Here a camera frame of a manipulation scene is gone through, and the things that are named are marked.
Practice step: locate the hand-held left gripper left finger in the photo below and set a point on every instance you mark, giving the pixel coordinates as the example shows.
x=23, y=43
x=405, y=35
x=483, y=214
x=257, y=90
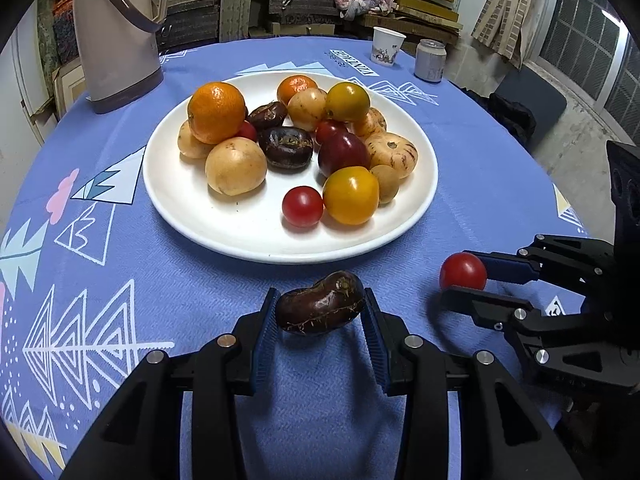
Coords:
x=264, y=335

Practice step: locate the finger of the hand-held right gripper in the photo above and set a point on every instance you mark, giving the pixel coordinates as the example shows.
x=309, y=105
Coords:
x=490, y=305
x=505, y=266

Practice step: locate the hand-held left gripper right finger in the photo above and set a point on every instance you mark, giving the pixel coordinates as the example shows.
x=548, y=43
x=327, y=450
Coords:
x=377, y=340

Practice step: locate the red tomato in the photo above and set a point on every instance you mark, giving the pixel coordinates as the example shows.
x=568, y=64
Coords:
x=302, y=206
x=246, y=131
x=462, y=271
x=330, y=130

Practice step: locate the white plate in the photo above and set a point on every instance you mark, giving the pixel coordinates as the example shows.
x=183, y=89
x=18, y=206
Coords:
x=240, y=230

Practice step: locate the small tan round fruit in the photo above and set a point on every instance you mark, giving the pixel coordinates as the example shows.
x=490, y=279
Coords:
x=386, y=183

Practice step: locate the yellow tomato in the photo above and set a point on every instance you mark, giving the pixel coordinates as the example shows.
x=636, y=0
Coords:
x=351, y=195
x=347, y=101

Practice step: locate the striped yellow pepino melon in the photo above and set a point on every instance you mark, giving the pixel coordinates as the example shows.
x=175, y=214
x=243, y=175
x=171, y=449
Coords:
x=392, y=152

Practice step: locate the dark brown passion fruit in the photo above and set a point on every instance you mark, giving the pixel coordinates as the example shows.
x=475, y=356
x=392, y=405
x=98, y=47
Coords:
x=289, y=146

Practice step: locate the dark red plum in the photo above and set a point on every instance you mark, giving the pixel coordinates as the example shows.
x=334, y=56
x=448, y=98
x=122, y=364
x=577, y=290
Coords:
x=344, y=152

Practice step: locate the dark brown water chestnut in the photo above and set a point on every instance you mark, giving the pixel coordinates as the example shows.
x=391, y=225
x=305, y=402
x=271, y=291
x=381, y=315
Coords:
x=267, y=115

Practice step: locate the large orange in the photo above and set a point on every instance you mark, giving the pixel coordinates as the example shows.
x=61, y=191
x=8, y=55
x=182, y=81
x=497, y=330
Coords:
x=216, y=112

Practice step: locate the small orange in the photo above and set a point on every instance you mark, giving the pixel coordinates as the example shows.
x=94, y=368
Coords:
x=296, y=87

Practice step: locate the blue printed tablecloth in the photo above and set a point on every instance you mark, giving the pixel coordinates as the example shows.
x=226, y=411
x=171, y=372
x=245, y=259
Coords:
x=150, y=285

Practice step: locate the dark blue chair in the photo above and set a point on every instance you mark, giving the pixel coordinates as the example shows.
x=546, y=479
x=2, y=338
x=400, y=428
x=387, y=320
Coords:
x=537, y=100

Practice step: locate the black jacket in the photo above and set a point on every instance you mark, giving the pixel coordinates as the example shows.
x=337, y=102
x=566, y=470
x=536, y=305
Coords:
x=515, y=117

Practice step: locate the brown checkered hanging cloth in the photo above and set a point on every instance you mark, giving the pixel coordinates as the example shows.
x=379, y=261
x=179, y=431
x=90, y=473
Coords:
x=505, y=15

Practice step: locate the grey drink can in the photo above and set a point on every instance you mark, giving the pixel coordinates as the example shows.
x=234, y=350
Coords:
x=430, y=62

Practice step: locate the printed paper cup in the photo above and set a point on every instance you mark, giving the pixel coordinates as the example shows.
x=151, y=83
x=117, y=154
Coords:
x=387, y=47

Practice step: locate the beige thermos flask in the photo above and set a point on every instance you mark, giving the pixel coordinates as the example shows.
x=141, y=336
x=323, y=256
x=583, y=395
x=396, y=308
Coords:
x=115, y=50

